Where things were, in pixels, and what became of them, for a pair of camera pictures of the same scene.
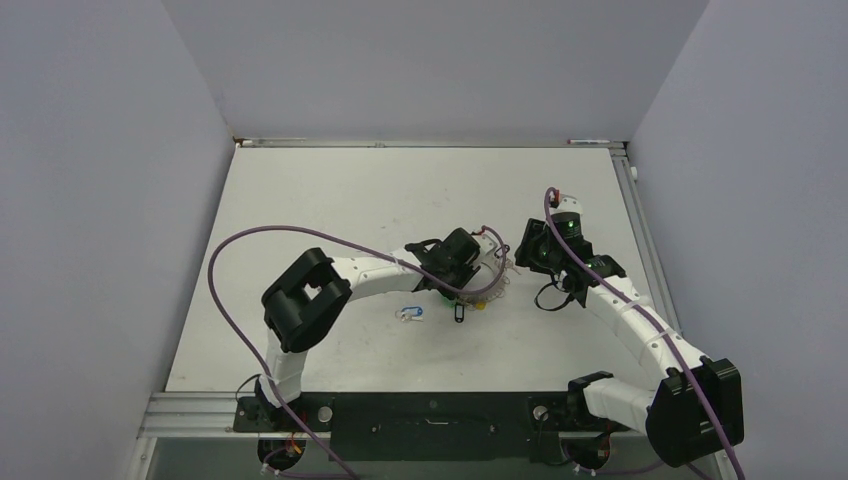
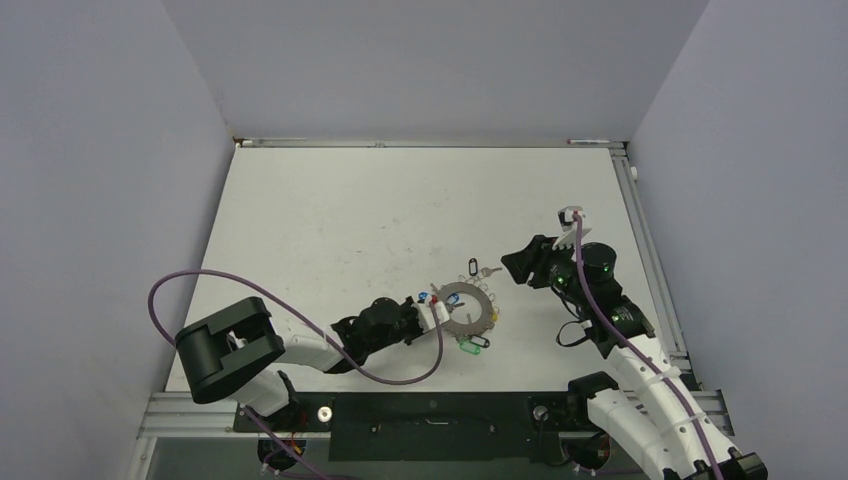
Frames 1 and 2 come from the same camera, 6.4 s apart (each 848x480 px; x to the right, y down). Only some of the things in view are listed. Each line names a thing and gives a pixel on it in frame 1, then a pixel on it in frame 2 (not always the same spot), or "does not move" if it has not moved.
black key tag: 459,312 → 480,341
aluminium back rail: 298,141 does not move
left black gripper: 467,269 → 406,305
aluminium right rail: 644,238 does not move
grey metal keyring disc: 495,291 → 448,291
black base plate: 426,427 does not move
